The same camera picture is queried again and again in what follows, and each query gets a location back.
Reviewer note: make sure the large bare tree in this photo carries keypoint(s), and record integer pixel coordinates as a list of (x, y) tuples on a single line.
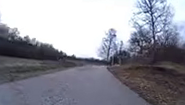
[(152, 25)]

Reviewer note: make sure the pale grass field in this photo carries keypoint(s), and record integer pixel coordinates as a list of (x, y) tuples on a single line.
[(8, 66)]

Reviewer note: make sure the grey asphalt road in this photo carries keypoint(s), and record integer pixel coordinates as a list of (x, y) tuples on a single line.
[(82, 94)]

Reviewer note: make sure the brown bushes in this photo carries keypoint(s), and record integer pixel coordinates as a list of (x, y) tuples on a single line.
[(180, 56)]

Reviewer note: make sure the dark row of trees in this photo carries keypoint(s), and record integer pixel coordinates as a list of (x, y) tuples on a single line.
[(17, 48)]

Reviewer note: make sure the dry grass bank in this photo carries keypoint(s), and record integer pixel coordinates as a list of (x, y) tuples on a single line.
[(164, 85)]

